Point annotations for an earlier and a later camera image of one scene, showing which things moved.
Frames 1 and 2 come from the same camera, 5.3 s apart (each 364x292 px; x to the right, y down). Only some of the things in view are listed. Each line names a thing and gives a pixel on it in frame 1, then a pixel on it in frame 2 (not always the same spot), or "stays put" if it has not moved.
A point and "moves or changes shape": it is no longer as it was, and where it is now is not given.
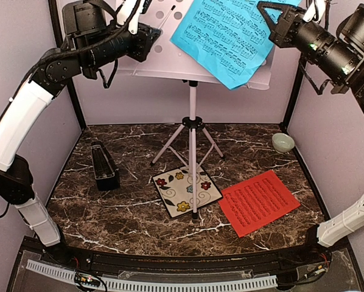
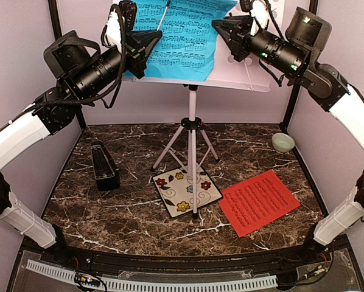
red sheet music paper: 259,203 stays put
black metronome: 106,174 stays put
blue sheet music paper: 230,38 moves or changes shape
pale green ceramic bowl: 282,143 stays put
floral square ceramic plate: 175,188 stays put
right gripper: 283,30 to 238,27
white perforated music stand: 168,61 to 262,19
